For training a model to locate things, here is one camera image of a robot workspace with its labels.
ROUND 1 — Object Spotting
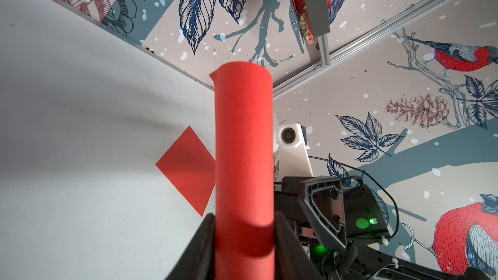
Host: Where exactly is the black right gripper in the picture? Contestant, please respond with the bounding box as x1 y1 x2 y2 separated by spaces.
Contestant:
274 176 348 253

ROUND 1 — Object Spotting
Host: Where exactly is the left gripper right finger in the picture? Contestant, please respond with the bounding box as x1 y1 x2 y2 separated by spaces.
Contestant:
274 211 323 280

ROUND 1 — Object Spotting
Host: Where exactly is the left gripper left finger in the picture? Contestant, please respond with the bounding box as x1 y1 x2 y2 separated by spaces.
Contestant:
166 213 215 280

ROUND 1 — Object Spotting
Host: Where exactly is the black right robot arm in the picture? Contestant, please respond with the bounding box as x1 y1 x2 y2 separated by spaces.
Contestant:
274 176 497 279

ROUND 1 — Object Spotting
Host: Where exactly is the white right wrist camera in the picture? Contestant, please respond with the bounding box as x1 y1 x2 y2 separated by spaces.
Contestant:
274 123 314 182

